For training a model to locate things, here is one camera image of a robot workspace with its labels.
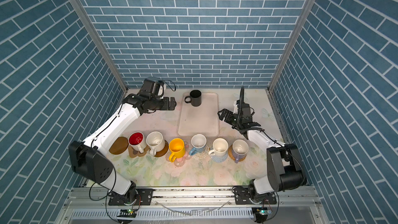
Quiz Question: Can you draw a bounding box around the purple mug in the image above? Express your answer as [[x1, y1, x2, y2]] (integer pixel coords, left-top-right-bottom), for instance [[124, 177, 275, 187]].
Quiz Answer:
[[231, 140, 249, 163]]

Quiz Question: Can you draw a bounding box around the plain white mug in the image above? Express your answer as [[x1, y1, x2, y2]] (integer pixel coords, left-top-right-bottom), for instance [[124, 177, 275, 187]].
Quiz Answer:
[[208, 138, 229, 158]]

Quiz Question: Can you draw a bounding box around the tan rattan round coaster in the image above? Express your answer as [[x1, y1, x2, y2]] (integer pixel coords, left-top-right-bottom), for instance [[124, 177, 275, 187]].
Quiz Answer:
[[228, 145, 247, 163]]

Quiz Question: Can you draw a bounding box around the white speckled mug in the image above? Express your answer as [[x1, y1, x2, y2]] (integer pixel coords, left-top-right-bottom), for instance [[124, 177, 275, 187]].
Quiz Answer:
[[146, 131, 165, 156]]

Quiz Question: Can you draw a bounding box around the white mug red inside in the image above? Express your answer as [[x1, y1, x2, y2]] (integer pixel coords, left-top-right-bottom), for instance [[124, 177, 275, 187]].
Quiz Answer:
[[129, 132, 147, 153]]

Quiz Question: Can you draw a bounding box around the black mug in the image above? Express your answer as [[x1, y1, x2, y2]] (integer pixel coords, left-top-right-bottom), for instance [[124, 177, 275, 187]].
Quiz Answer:
[[184, 90, 202, 107]]

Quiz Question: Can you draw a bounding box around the blue woven round coaster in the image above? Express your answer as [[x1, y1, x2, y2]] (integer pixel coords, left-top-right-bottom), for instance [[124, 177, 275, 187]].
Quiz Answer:
[[210, 153, 228, 163]]

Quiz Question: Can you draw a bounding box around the blue floral mug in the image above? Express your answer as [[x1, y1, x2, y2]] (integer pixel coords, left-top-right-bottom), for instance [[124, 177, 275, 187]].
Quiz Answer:
[[189, 134, 207, 156]]

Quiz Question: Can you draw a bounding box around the yellow mug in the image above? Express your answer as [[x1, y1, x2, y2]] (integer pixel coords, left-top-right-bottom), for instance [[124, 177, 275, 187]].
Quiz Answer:
[[169, 138, 186, 162]]

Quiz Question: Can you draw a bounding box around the glossy brown scratched coaster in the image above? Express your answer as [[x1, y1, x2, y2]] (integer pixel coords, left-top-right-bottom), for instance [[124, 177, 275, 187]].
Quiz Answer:
[[155, 141, 169, 158]]

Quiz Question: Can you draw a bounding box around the matte brown wooden coaster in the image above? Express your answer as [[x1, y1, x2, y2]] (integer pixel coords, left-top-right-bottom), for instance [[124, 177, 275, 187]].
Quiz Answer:
[[109, 136, 129, 155]]

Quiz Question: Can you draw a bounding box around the brown paw shaped coaster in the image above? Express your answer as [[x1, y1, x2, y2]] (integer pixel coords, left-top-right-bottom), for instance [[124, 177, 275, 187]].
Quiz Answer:
[[128, 146, 150, 158]]

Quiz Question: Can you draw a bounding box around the multicolour woven round coaster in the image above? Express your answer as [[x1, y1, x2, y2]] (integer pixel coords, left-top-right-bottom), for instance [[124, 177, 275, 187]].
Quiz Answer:
[[193, 145, 210, 160]]

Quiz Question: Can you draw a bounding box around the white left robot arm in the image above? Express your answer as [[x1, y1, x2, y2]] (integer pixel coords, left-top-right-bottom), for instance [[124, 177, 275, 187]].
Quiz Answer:
[[68, 77, 177, 203]]

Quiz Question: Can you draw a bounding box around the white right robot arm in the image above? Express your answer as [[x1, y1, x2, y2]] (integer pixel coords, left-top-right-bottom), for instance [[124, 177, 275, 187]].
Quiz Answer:
[[218, 100, 307, 198]]

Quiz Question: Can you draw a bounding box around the pink flower silicone coaster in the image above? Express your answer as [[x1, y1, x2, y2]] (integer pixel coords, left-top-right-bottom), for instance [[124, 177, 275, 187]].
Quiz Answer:
[[165, 141, 191, 168]]

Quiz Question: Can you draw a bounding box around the beige serving tray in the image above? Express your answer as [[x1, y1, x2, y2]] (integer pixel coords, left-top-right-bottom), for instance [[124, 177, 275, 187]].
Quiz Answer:
[[177, 92, 220, 138]]

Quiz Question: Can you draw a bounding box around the right circuit board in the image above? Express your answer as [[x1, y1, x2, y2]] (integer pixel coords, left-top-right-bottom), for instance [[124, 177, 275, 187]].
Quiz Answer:
[[252, 207, 272, 224]]

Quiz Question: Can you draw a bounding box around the circuit board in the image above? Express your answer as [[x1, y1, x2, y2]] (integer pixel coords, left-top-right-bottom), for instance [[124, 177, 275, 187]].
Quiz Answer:
[[252, 207, 272, 224], [117, 209, 137, 224]]

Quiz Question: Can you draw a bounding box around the white vented strip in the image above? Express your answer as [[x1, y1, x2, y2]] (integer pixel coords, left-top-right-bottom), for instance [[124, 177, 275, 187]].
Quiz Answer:
[[70, 207, 254, 220]]

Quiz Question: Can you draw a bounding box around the left circuit board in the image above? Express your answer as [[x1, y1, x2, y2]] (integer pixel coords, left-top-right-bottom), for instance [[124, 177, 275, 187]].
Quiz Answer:
[[117, 209, 137, 224]]

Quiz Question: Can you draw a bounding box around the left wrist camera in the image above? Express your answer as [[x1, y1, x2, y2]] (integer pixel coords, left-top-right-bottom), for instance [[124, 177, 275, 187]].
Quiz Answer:
[[157, 80, 165, 99]]

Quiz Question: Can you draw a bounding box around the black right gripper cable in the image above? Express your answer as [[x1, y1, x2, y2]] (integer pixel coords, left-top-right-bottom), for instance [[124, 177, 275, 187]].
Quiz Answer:
[[238, 86, 246, 119]]

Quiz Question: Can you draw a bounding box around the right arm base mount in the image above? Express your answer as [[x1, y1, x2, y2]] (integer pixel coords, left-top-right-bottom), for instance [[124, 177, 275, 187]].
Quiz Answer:
[[231, 186, 277, 205]]

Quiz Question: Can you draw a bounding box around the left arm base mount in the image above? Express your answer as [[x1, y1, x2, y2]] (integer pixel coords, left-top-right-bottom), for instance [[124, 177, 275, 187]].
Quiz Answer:
[[108, 188, 154, 206]]

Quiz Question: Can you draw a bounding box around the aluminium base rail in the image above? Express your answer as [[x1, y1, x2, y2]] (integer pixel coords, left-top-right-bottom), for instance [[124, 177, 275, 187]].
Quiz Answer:
[[64, 186, 321, 210]]

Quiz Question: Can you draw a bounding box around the aluminium corner post right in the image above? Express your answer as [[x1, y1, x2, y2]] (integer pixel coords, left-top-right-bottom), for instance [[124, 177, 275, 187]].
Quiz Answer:
[[268, 0, 315, 92]]

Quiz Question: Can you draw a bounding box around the aluminium corner post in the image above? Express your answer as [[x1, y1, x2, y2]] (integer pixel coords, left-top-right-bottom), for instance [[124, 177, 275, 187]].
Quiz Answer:
[[268, 0, 315, 92], [69, 0, 128, 93]]

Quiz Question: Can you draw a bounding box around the aluminium corner post left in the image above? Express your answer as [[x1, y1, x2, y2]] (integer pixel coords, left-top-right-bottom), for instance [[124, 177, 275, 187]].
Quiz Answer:
[[69, 0, 128, 93]]

